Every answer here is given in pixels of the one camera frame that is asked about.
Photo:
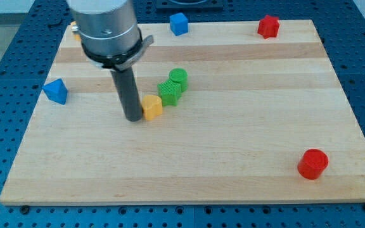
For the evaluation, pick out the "green star block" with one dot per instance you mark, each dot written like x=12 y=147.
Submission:
x=169 y=92

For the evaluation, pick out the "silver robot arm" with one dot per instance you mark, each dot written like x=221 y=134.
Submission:
x=111 y=38

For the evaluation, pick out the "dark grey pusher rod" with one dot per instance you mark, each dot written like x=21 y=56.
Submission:
x=127 y=91

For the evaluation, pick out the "blue triangle block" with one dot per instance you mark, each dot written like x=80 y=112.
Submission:
x=56 y=91

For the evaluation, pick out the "red cylinder block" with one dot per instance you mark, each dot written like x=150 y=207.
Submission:
x=312 y=164

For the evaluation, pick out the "green cylinder block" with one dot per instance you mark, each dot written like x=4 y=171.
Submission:
x=180 y=76

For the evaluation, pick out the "blue cube block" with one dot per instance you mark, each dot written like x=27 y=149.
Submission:
x=178 y=24

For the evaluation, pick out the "yellow heart block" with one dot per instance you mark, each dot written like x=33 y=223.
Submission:
x=152 y=107

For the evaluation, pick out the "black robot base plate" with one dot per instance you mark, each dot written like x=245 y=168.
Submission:
x=189 y=4

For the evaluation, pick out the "wooden board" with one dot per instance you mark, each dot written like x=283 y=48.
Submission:
x=252 y=108

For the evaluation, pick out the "red star block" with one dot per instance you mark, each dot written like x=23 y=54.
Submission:
x=268 y=26

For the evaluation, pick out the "yellow hexagon block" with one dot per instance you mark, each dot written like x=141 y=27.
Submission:
x=75 y=31

